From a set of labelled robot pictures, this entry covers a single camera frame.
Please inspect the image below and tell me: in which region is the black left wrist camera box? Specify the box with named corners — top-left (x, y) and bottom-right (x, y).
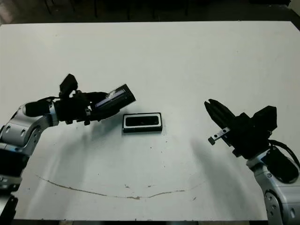
top-left (58, 74), bottom-right (79, 98)

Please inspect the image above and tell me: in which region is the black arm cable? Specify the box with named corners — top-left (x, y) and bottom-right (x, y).
top-left (35, 95), bottom-right (62, 103)
top-left (267, 139), bottom-right (300, 166)

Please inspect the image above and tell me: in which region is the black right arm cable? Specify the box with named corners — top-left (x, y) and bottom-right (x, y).
top-left (267, 139), bottom-right (300, 166)

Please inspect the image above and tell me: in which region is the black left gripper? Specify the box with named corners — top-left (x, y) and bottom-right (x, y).
top-left (55, 90), bottom-right (123, 126)

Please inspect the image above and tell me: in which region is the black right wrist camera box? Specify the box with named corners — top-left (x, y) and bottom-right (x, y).
top-left (252, 105), bottom-right (278, 136)

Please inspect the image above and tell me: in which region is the black box with white insert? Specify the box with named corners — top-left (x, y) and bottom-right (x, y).
top-left (121, 112), bottom-right (163, 135)

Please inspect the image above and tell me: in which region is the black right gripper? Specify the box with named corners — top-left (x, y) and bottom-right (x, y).
top-left (204, 98), bottom-right (270, 160)

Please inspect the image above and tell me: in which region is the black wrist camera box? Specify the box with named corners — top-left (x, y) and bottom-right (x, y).
top-left (58, 74), bottom-right (79, 98)
top-left (252, 105), bottom-right (278, 136)

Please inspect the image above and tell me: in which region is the black printed box lid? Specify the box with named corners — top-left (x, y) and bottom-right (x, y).
top-left (93, 83), bottom-right (137, 113)

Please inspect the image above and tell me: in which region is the slim black camera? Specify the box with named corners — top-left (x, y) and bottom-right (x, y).
top-left (125, 115), bottom-right (160, 128)

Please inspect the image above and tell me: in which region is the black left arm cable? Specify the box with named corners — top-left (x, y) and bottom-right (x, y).
top-left (35, 95), bottom-right (62, 103)

